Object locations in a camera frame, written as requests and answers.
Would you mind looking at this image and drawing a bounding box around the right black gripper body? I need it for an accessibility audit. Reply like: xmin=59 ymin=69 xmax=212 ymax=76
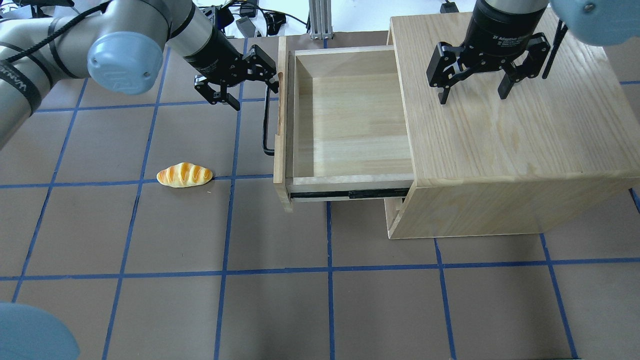
xmin=462 ymin=0 xmax=548 ymax=63

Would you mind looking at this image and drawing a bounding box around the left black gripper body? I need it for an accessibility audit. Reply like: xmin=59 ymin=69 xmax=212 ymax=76
xmin=183 ymin=27 xmax=258 ymax=92

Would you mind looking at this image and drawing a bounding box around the black drawer handle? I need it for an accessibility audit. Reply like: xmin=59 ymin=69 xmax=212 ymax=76
xmin=262 ymin=87 xmax=275 ymax=157

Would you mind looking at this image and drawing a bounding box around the wooden drawer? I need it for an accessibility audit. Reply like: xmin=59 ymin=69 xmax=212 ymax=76
xmin=273 ymin=37 xmax=414 ymax=212

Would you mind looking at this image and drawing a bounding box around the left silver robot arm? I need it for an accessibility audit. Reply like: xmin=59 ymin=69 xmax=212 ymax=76
xmin=0 ymin=0 xmax=279 ymax=146

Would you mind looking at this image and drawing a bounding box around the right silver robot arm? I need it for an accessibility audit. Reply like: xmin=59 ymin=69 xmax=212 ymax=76
xmin=426 ymin=0 xmax=639 ymax=105

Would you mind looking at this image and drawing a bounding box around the wooden drawer cabinet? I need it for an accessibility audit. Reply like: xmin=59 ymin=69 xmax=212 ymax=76
xmin=385 ymin=13 xmax=640 ymax=239

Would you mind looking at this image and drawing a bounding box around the toy bread loaf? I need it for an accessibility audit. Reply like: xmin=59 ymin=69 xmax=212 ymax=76
xmin=156 ymin=162 xmax=214 ymax=189

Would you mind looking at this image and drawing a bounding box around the aluminium frame post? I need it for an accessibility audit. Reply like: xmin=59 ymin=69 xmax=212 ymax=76
xmin=307 ymin=0 xmax=334 ymax=40

